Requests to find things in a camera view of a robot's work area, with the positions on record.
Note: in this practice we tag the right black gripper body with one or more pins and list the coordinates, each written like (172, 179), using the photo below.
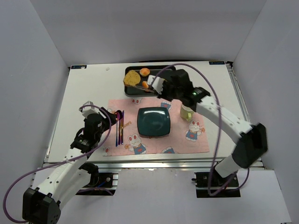
(170, 87)

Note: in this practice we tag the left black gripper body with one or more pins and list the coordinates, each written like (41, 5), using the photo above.
(108, 119)

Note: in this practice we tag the toasted bread slice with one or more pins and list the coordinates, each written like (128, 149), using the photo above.
(132, 78)

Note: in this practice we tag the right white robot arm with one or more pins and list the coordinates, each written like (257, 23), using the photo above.
(250, 140)

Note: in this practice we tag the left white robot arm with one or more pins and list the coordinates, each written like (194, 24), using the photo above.
(43, 204)

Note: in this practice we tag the orange bun lower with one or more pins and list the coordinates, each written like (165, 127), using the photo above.
(145, 85)

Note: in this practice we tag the orange bun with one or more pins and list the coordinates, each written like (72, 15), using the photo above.
(145, 85)
(144, 72)

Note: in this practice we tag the orange bun upper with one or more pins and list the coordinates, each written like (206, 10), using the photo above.
(144, 72)

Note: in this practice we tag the black baking tray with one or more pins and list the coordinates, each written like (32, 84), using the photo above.
(154, 69)

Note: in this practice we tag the light green mug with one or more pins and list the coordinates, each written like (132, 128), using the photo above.
(186, 113)

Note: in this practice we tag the iridescent spoon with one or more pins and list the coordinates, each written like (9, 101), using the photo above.
(118, 117)

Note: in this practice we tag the iridescent knife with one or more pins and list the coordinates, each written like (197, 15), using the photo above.
(120, 142)

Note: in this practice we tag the pink bunny placemat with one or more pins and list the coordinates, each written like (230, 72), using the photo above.
(184, 136)

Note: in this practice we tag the dark green square plate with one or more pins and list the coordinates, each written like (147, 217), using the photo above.
(153, 122)

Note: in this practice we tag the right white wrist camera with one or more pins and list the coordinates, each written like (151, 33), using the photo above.
(156, 83)

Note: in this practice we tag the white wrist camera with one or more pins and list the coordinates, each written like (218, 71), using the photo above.
(88, 109)
(156, 83)

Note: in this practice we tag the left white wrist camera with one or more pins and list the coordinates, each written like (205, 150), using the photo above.
(88, 109)

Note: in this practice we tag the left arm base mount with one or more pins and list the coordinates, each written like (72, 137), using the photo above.
(100, 184)

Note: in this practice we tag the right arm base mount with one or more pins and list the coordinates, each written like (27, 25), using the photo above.
(230, 189)

